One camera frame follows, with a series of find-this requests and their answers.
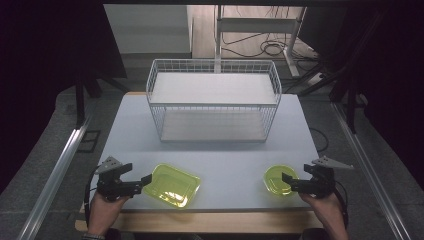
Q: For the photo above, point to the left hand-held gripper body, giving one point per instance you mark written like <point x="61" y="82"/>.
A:
<point x="113" y="187"/>

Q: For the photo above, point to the person's right hand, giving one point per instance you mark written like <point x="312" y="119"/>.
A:
<point x="328" y="213"/>

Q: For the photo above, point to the black floor plate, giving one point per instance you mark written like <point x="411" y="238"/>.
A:
<point x="88" y="141"/>

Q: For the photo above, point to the round yellow-green plate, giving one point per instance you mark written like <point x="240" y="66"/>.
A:
<point x="275" y="180"/>

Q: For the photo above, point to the white metal desk frame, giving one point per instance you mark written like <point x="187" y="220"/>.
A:
<point x="256" y="25"/>

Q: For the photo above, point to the dark curtain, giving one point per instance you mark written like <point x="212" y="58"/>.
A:
<point x="393" y="83"/>
<point x="40" y="66"/>

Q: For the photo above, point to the person's left hand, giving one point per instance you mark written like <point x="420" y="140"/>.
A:
<point x="101" y="213"/>

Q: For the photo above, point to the black metal stand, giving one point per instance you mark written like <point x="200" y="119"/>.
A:
<point x="80" y="100"/>
<point x="350" y="106"/>

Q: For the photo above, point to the aluminium rail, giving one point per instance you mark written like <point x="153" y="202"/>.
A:
<point x="370" y="173"/>
<point x="55" y="176"/>

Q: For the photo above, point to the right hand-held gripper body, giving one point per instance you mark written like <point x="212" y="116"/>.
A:
<point x="321" y="184"/>

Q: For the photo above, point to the rectangular yellow-green plate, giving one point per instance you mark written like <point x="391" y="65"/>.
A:
<point x="171" y="185"/>

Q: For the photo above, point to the white cabinet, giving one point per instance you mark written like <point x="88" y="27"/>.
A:
<point x="146" y="28"/>

